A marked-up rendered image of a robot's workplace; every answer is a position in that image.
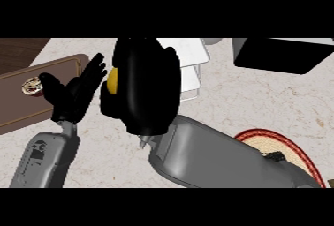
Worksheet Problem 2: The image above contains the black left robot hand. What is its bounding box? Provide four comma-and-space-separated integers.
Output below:
38, 52, 108, 124

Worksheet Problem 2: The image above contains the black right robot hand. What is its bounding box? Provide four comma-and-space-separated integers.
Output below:
99, 37, 183, 137

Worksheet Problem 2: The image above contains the yellow lemon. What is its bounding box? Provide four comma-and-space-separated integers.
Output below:
106, 67, 120, 95

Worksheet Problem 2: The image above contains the white tiered shelf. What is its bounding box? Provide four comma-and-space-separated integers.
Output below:
155, 37, 211, 102

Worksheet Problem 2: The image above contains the red-rimmed woven placemat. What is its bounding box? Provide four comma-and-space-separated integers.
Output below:
233, 128, 328, 189

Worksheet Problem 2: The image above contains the chocolate frosted cupcake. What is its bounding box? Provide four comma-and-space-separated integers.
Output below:
21, 76, 47, 97

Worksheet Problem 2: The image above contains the brown cutting board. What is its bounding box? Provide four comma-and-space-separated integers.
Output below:
0, 53, 92, 136

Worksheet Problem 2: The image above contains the dark wooden cabinet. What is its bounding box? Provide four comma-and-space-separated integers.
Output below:
0, 37, 52, 76

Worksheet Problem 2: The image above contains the small grey round object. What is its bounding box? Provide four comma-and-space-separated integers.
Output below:
201, 37, 225, 46

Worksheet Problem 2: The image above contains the black and grey appliance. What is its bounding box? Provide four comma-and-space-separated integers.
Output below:
231, 37, 334, 75

